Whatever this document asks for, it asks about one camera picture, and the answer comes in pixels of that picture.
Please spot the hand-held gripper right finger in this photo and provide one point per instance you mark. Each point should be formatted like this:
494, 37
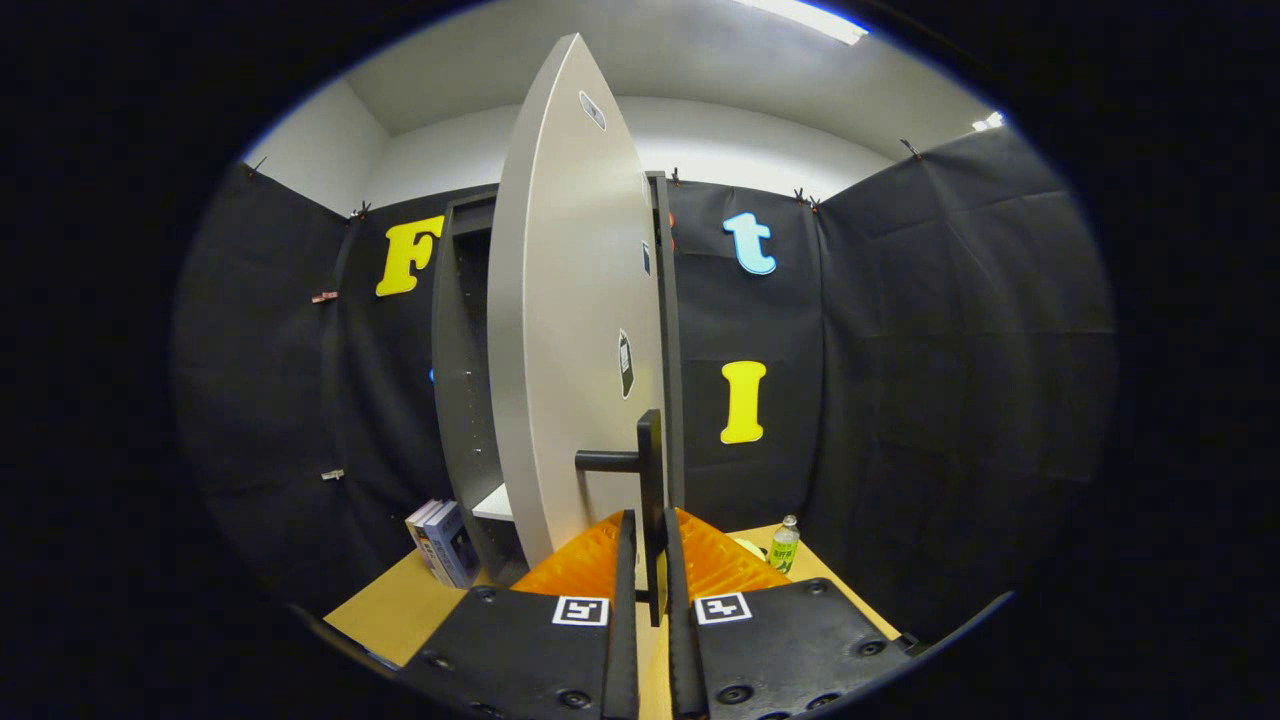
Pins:
790, 650

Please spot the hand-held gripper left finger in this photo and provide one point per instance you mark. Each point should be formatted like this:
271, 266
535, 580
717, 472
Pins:
520, 650

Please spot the dark frame shoe cabinet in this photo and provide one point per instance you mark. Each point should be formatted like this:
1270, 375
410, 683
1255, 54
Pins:
458, 400

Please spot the green label plastic bottle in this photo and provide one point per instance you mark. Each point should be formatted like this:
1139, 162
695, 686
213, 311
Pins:
784, 550

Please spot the yellow soft object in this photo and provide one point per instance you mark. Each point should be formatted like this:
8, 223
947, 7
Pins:
747, 548

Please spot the blue grey book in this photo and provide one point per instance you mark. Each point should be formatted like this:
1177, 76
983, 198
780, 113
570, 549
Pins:
452, 548

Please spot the black backdrop cloth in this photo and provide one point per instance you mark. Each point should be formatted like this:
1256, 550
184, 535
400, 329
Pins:
950, 350

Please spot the black binder clip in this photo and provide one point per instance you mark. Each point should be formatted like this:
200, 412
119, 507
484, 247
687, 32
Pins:
360, 210
805, 198
910, 150

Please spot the small ceiling light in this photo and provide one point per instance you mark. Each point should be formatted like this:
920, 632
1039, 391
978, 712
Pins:
988, 121

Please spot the long ceiling light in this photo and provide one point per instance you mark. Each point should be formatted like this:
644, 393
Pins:
810, 18

